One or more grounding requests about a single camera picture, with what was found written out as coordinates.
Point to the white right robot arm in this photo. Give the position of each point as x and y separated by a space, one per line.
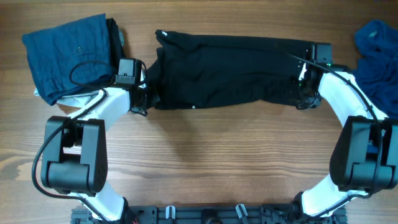
364 160

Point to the blue polo shirt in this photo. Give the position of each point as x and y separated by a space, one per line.
376 73

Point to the black polo shirt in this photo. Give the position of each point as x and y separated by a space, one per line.
207 71

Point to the folded dark green garment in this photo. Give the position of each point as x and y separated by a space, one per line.
116 42

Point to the folded blue denim shorts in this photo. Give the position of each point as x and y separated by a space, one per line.
80 48

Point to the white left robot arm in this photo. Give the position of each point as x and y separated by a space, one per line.
72 163

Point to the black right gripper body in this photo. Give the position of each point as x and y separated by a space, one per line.
307 95

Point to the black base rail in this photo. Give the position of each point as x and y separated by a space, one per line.
264 214

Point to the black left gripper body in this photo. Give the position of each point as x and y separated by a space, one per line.
148 98

